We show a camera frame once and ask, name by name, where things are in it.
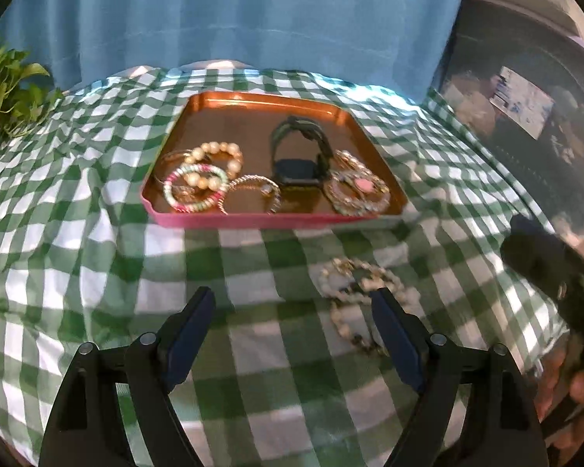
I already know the white bead charm bracelet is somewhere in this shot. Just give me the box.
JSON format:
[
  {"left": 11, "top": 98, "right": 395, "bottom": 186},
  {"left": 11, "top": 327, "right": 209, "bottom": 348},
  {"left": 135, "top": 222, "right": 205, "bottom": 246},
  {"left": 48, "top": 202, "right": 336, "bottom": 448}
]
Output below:
[{"left": 316, "top": 256, "right": 415, "bottom": 356}]

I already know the dark bead bracelet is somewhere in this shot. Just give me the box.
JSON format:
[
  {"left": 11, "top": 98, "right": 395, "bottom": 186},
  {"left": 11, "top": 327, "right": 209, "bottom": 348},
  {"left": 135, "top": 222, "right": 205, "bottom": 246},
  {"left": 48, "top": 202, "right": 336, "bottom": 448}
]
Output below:
[{"left": 217, "top": 173, "right": 284, "bottom": 216}]

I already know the pink green bead bracelet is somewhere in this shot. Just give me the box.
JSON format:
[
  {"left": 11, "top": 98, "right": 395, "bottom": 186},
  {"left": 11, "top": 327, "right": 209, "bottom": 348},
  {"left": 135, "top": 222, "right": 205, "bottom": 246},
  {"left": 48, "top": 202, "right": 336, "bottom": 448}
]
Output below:
[{"left": 162, "top": 163, "right": 230, "bottom": 215}]

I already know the pink charm beaded bracelet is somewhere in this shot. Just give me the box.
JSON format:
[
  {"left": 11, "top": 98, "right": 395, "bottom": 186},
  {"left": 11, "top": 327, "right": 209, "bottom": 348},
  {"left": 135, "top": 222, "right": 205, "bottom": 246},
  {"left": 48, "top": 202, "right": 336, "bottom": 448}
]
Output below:
[{"left": 322, "top": 149, "right": 391, "bottom": 218}]

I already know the cream large bead bracelet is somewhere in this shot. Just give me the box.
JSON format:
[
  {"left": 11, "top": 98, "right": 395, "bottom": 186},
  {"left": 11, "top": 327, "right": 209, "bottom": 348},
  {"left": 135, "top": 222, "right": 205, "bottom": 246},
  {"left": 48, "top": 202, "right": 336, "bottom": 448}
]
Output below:
[{"left": 182, "top": 140, "right": 245, "bottom": 192}]

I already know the black smart watch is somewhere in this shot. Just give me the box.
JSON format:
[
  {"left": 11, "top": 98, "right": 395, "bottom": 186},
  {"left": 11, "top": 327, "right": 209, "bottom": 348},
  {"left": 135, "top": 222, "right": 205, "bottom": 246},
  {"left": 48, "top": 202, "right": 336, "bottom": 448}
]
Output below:
[{"left": 270, "top": 116, "right": 334, "bottom": 189}]

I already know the thin gold bangle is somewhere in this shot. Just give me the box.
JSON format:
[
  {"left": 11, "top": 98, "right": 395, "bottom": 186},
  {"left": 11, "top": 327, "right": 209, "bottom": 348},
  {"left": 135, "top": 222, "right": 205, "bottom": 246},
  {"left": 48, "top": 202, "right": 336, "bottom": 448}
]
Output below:
[{"left": 153, "top": 150, "right": 194, "bottom": 190}]

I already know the right human hand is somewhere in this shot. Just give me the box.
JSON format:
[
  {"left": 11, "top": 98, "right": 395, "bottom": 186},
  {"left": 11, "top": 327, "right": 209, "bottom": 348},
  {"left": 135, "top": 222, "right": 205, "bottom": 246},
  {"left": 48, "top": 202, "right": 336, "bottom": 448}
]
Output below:
[{"left": 534, "top": 341, "right": 584, "bottom": 466}]

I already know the green white checkered tablecloth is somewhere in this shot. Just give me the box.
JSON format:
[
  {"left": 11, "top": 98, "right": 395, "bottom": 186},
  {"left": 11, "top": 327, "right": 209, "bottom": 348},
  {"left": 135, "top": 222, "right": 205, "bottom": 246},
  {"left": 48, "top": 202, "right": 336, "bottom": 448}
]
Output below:
[{"left": 0, "top": 68, "right": 563, "bottom": 466}]

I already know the white label sticker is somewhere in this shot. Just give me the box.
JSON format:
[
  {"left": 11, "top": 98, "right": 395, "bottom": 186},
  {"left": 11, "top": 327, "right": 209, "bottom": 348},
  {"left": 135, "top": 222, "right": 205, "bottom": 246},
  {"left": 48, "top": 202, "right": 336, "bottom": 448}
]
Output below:
[{"left": 489, "top": 67, "right": 554, "bottom": 140}]

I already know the clear storage bin purple lid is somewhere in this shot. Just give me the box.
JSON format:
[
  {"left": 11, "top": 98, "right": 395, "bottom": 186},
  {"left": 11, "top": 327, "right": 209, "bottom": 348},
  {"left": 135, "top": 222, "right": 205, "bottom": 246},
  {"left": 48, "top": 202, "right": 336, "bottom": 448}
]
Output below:
[{"left": 436, "top": 0, "right": 584, "bottom": 254}]

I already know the copper tray pink rim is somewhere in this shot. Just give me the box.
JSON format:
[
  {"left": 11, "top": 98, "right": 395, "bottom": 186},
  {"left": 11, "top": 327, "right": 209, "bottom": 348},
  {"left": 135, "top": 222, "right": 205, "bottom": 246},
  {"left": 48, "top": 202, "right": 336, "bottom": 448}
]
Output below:
[{"left": 140, "top": 91, "right": 408, "bottom": 230}]

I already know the blue curtain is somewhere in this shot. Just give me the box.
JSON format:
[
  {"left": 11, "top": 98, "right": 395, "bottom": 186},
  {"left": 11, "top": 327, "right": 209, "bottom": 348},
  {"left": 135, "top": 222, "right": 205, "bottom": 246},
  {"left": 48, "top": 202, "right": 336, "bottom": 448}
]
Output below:
[{"left": 0, "top": 0, "right": 461, "bottom": 101}]

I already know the green potted plant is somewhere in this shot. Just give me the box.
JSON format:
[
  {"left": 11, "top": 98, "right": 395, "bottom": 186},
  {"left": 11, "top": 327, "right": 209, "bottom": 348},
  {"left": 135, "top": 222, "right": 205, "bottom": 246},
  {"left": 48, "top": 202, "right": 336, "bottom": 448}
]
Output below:
[{"left": 0, "top": 43, "right": 63, "bottom": 138}]

